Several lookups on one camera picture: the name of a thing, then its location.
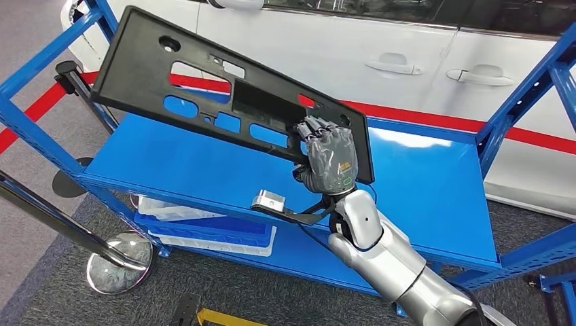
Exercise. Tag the black plastic panel part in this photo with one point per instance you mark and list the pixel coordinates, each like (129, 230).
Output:
(135, 67)

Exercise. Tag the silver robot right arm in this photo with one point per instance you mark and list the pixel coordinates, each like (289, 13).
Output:
(387, 261)

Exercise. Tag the blue metal shelf rack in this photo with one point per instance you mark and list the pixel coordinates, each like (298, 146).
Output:
(568, 294)
(180, 166)

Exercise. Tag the white plastic bin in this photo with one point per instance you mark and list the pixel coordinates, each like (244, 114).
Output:
(225, 247)

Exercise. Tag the blue plastic bin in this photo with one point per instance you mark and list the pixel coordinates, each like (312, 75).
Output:
(202, 230)

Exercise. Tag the white car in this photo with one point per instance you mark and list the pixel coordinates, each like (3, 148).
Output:
(315, 49)

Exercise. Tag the red barrier belt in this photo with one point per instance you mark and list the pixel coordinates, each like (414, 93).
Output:
(36, 108)
(450, 121)

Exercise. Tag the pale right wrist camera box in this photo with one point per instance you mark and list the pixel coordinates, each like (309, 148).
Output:
(269, 200)

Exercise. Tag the chrome stanchion post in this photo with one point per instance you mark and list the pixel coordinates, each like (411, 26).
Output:
(119, 270)

